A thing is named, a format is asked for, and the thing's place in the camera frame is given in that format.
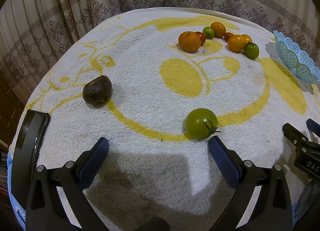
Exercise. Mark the red cherry tomato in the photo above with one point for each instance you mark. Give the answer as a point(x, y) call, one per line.
point(202, 37)

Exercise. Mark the patterned beige curtain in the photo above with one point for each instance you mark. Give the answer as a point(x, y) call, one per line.
point(35, 34)

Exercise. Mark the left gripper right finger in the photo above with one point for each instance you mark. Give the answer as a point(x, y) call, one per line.
point(272, 210)

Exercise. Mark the small red tomato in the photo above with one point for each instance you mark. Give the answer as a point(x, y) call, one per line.
point(227, 36)

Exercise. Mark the large green tomato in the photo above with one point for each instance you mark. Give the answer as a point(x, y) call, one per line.
point(201, 123)

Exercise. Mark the light blue lattice basket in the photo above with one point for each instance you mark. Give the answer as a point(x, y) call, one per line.
point(295, 59)

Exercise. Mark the small orange tomato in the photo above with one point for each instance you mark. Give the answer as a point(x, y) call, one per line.
point(247, 39)

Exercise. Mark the white yellow cartoon towel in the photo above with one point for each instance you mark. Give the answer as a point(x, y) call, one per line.
point(153, 167)

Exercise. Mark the small green tomato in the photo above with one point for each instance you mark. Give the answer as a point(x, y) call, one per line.
point(208, 32)

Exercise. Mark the large orange tomato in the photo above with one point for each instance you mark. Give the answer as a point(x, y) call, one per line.
point(236, 43)

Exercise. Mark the green tomato with stem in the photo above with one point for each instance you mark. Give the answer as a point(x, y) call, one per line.
point(251, 50)

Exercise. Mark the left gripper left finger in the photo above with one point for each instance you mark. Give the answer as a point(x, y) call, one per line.
point(44, 208)

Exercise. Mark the dark brown avocado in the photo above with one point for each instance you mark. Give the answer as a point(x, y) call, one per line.
point(97, 90)

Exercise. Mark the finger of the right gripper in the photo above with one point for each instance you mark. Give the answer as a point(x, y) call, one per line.
point(313, 126)
point(295, 136)

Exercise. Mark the large orange mandarin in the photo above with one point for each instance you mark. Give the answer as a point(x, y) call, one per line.
point(189, 41)

